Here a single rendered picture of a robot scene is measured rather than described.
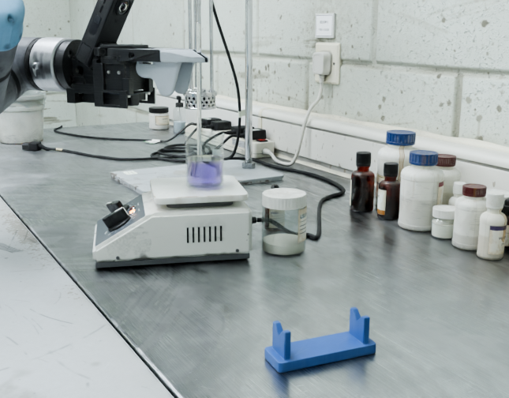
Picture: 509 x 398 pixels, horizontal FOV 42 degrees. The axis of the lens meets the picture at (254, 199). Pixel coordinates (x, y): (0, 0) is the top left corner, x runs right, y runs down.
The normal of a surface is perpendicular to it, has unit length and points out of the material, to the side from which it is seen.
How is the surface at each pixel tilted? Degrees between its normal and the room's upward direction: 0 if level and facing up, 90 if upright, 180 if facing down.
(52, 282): 0
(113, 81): 90
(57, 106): 90
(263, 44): 90
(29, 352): 0
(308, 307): 0
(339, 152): 90
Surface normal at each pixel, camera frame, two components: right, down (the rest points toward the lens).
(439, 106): -0.86, 0.12
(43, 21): 0.50, 0.22
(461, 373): 0.00, -0.97
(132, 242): 0.20, 0.24
